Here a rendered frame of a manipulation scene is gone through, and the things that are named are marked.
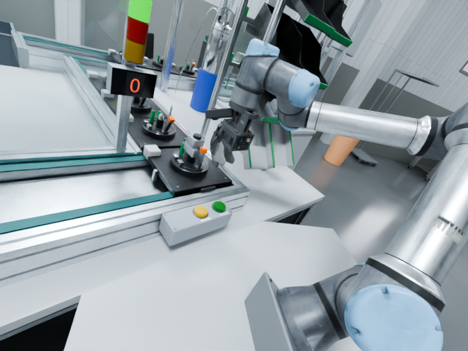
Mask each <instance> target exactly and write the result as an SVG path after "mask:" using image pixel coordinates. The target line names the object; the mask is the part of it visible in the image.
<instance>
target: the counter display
mask: <svg viewBox="0 0 468 351"><path fill-rule="evenodd" d="M128 72H131V73H136V74H140V75H145V78H144V83H143V92H142V96H141V95H129V94H125V87H126V80H127V73H128ZM156 81H157V75H154V74H149V73H145V72H137V71H133V70H126V69H122V68H115V67H112V74H111V92H110V94H113V95H126V96H133V97H140V98H153V97H154V93H155V85H156Z"/></svg>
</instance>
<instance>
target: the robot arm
mask: <svg viewBox="0 0 468 351"><path fill-rule="evenodd" d="M278 57H279V48H278V47H275V46H273V45H270V44H268V43H266V42H263V41H262V40H259V39H256V38H254V39H252V40H251V41H250V43H249V46H248V48H247V51H246V54H245V55H244V57H243V58H244V59H243V62H242V65H241V67H240V71H239V73H238V76H237V79H236V82H235V85H234V87H233V91H232V93H231V96H230V102H229V104H228V105H229V107H230V108H224V109H218V108H212V109H210V110H205V117H206V118H211V119H212V120H218V119H220V118H225V119H224V121H221V122H220V124H218V125H217V128H216V130H215V131H214V133H213V135H212V138H211V140H210V152H211V158H212V163H213V165H214V167H218V166H219V165H220V164H222V165H224V164H225V163H226V162H228V163H230V164H233V163H234V161H235V158H234V156H233V151H241V150H248V149H249V146H250V145H251V142H252V140H253V138H254V135H255V134H253V133H252V132H251V131H250V130H249V127H250V125H251V122H252V120H253V119H255V120H257V119H258V116H259V115H258V114H257V113H256V112H255V109H256V107H257V106H258V103H259V100H260V97H261V95H262V94H263V91H264V90H266V91H267V92H269V93H271V94H273V95H275V96H276V103H277V109H278V119H279V122H280V124H281V126H282V128H284V129H285V130H288V131H293V130H298V129H299V128H301V127H302V128H306V129H310V130H316V131H320V132H326V133H330V134H336V135H339V136H343V137H350V138H353V139H359V140H363V141H370V142H373V143H379V144H383V145H387V146H393V147H397V148H403V149H406V150H407V151H408V153H409V154H411V155H415V156H419V157H424V158H429V159H436V160H441V161H442V162H441V164H440V165H439V167H438V168H437V170H436V171H435V173H434V175H433V176H432V177H431V179H430V181H429V183H428V184H427V185H426V187H425V189H424V190H423V192H422V193H421V195H420V197H419V198H418V200H417V201H416V203H415V204H414V206H413V208H412V209H411V210H410V212H409V214H408V215H407V217H406V218H405V220H404V222H403V223H402V225H401V226H400V228H399V229H398V231H397V233H396V234H395V236H394V237H393V239H392V241H391V242H390V244H389V246H388V247H387V248H386V250H385V252H384V253H383V254H381V255H377V256H370V257H369V258H368V260H367V261H366V262H365V263H362V264H356V265H354V266H353V267H351V268H350V269H347V270H345V271H342V272H340V273H338V274H335V275H333V276H331V277H328V278H326V279H323V280H321V281H319V282H317V283H314V284H311V285H309V286H291V287H284V288H281V289H279V290H277V292H276V293H277V297H278V301H279V305H280V308H281V312H282V314H283V317H284V320H285V322H286V325H287V328H288V331H289V332H290V335H291V337H292V340H293V342H294V344H295V347H296V348H297V351H327V350H328V349H330V347H331V346H332V345H333V344H335V342H337V341H339V340H342V339H344V338H347V337H349V336H350V337H351V339H352V340H353V341H354V343H355V344H356V345H357V346H358V347H359V348H360V349H361V350H362V351H441V350H442V345H443V332H442V331H441V327H440V322H439V320H438V317H439V315H440V313H441V312H442V310H443V308H444V307H445V305H446V301H445V299H444V296H443V294H442V292H441V289H440V288H441V285H442V283H443V281H444V280H445V278H446V276H447V275H448V273H449V272H450V270H451V268H452V266H453V265H454V263H455V261H456V260H457V259H458V256H459V255H460V253H461V252H462V250H463V249H464V247H465V245H466V243H467V242H468V102H467V103H466V104H464V105H463V106H461V107H460V108H459V109H458V110H457V111H455V112H454V113H453V114H451V115H450V116H445V117H432V116H424V117H423V118H420V119H417V118H409V117H404V116H397V115H393V114H385V113H380V112H376V111H369V110H364V109H356V108H352V107H344V106H340V105H335V104H327V103H323V102H315V101H313V99H314V97H315V95H316V93H317V92H318V89H319V86H320V80H319V78H318V77H317V76H315V75H313V74H311V73H310V72H309V71H308V70H305V69H301V68H298V67H297V66H294V65H292V64H289V63H287V62H285V61H282V60H281V59H279V58H278ZM221 142H222V143H221Z"/></svg>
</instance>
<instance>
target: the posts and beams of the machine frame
mask: <svg viewBox="0 0 468 351"><path fill-rule="evenodd" d="M373 2H374V0H370V1H369V3H368V5H367V7H366V9H365V11H364V13H363V15H362V16H361V18H360V20H359V22H358V24H357V26H356V27H355V29H354V31H353V33H352V35H351V36H350V39H351V40H353V38H354V37H355V35H356V33H357V31H358V29H359V27H360V26H361V23H362V22H363V20H364V18H365V16H366V14H367V13H368V11H369V9H370V7H371V6H372V4H373ZM347 50H348V47H345V48H344V50H343V51H338V53H337V55H336V56H335V58H334V60H333V62H332V64H331V66H330V68H329V69H328V71H327V74H326V75H325V80H326V82H327V83H328V84H329V83H330V81H331V79H332V77H333V76H334V73H335V71H336V69H337V68H338V66H339V64H340V62H341V61H342V59H343V57H344V55H345V53H346V51H347ZM325 90H326V89H325ZM325 90H322V89H318V92H317V93H316V95H315V97H314V99H313V101H315V102H319V101H320V99H321V97H322V95H323V93H324V92H325Z"/></svg>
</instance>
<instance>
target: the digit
mask: <svg viewBox="0 0 468 351"><path fill-rule="evenodd" d="M144 78H145V75H140V74H136V73H131V72H128V73H127V80H126V87H125V94H129V95H141V96H142V92H143V83H144Z"/></svg>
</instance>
